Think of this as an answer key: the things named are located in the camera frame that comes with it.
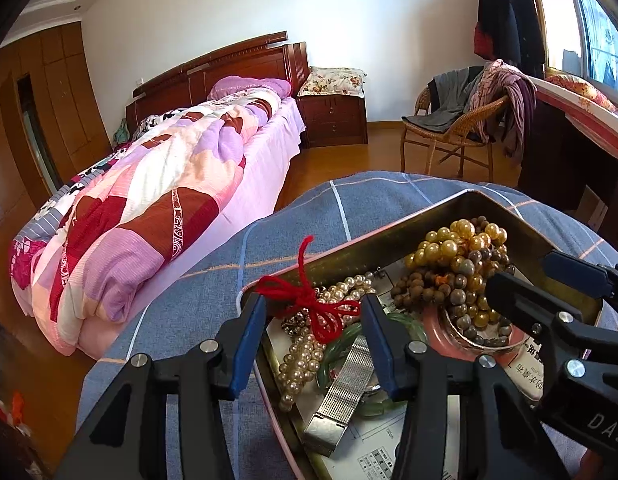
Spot green jade bangle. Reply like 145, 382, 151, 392
315, 311, 428, 418

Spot silver mesh watch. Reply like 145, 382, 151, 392
303, 334, 374, 457

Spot brown wooden bead bracelet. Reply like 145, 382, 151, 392
389, 214, 517, 348

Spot white pearl necklace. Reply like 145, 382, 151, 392
275, 271, 377, 413

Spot gold bead necklace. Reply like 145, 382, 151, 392
403, 218, 511, 331

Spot red string tassel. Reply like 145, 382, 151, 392
253, 235, 361, 344

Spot pink bangle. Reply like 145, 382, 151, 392
422, 304, 528, 366

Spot pink metal tin box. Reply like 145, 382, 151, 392
238, 187, 615, 480

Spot dark wooden desk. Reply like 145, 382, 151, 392
517, 78, 618, 252

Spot blue plaid tablecloth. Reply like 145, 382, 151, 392
77, 171, 618, 479

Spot floral pillow on desk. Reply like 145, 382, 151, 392
545, 74, 618, 113

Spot wicker chair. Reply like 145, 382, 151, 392
400, 96, 510, 182

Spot clothes on chair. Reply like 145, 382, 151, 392
403, 60, 537, 156

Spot window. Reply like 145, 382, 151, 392
536, 0, 618, 99

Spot hanging dark coats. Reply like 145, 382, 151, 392
474, 0, 546, 79

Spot wooden nightstand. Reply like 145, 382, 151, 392
296, 94, 367, 148

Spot pink patchwork quilt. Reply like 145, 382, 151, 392
9, 88, 283, 356

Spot floral cushion on nightstand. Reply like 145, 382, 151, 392
297, 66, 367, 98

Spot bed with wooden headboard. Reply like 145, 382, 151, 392
9, 32, 309, 358

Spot wooden wardrobe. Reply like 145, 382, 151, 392
0, 22, 112, 226

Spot purple pillow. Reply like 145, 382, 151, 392
207, 75, 292, 101

